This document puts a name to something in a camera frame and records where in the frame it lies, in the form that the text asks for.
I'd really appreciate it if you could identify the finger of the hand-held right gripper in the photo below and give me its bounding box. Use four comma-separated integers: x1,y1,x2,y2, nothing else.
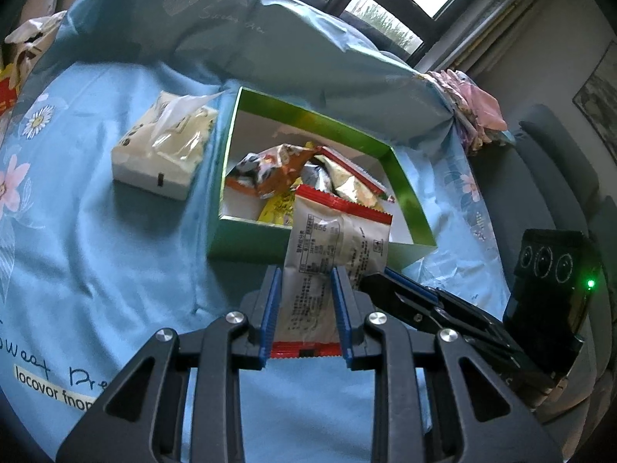
384,270,506,344
359,274,507,363

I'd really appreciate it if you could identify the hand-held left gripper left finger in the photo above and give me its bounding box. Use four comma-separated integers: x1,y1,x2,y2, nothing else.
55,265,283,463

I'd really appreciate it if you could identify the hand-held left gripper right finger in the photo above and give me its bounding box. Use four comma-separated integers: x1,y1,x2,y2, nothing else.
328,265,565,463

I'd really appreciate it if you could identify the green cardboard box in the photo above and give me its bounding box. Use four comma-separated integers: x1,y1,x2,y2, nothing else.
206,86,438,271

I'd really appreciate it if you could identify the yellow green snack packet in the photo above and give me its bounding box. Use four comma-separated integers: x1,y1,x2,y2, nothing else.
258,190,297,227

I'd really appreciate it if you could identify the orange panda snack packet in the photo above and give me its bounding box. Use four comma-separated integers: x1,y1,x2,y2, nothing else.
226,144,319,198

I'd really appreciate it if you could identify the grey sofa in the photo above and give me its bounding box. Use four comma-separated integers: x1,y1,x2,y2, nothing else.
463,103,617,425

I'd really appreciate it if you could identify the blue floral bedsheet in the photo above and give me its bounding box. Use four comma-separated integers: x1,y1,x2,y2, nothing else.
0,0,512,463

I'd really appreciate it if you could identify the white tissue pack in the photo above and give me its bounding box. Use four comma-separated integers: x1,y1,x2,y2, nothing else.
111,89,220,202

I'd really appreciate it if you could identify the red yellow carton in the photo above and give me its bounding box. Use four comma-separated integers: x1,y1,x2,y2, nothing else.
0,65,22,117

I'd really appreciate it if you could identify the white plastic bag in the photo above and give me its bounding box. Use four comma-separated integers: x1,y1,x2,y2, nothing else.
2,10,68,78

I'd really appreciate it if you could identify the framed wall picture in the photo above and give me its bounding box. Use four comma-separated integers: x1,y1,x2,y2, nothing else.
573,41,617,150

